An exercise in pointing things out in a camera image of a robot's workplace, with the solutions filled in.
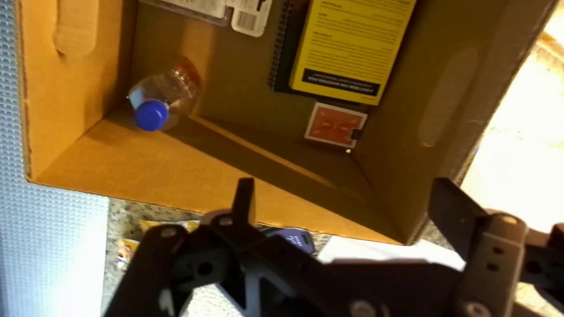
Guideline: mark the white cardboard storage box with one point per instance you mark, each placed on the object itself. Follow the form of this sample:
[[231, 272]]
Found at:
[[453, 68]]

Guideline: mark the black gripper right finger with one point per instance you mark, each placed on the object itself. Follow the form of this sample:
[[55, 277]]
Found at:
[[455, 216]]

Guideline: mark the packaged item with barcode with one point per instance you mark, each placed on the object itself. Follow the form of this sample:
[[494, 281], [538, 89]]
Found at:
[[244, 17]]

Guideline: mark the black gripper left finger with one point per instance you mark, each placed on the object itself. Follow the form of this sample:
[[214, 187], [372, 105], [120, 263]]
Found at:
[[244, 202]]

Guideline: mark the red playing card box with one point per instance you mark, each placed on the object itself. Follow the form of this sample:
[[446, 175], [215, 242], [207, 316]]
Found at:
[[335, 126]]

